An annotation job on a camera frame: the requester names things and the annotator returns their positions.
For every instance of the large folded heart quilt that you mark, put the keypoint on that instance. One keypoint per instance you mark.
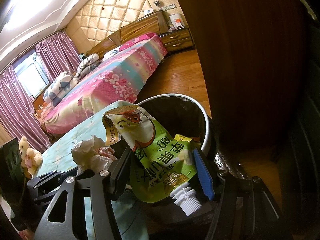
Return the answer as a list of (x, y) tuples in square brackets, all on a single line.
[(60, 87)]

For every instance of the pink curtain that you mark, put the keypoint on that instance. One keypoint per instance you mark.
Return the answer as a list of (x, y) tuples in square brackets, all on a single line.
[(17, 112), (57, 54)]

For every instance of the small folded quilt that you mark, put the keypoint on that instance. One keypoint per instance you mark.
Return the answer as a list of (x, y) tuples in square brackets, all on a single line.
[(86, 62)]

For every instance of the pink pillow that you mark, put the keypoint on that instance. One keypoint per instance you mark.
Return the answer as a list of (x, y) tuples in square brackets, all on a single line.
[(134, 41)]

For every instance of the green juice pouch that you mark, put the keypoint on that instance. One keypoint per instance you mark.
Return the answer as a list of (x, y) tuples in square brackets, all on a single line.
[(167, 164)]

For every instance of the white bag on nightstand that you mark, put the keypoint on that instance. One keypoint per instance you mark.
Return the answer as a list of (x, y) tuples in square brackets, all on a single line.
[(177, 21)]

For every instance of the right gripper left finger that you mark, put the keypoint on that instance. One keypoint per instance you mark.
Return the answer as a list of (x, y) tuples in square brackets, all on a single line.
[(119, 174)]

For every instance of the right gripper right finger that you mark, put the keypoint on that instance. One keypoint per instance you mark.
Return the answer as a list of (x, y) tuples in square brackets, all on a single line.
[(204, 176)]

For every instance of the wooden nightstand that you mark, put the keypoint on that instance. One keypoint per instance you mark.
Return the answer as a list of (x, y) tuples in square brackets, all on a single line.
[(177, 40)]

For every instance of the cream teddy bear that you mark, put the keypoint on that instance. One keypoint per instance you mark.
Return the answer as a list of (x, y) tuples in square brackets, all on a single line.
[(31, 158)]

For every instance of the left pink curtain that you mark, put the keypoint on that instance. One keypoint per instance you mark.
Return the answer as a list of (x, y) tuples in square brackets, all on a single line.
[(17, 112)]

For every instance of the white pillow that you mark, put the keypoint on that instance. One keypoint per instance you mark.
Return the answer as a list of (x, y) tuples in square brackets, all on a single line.
[(110, 53)]

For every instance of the bed with pink floral sheet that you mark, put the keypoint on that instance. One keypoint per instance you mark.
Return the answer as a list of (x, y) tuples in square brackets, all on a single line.
[(121, 77)]

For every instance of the right pink curtain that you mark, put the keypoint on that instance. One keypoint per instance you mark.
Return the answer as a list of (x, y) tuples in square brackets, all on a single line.
[(57, 54)]

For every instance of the wooden headboard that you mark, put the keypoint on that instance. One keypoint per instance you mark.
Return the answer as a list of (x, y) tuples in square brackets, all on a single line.
[(155, 22)]

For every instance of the window with blinds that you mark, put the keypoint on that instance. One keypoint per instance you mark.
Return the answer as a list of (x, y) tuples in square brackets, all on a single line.
[(31, 74)]

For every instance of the white rim trash bin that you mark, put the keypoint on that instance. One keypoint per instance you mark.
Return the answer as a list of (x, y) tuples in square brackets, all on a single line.
[(182, 114)]

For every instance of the yellow snack packet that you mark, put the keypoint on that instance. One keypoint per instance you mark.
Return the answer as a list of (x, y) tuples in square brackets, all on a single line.
[(179, 137)]

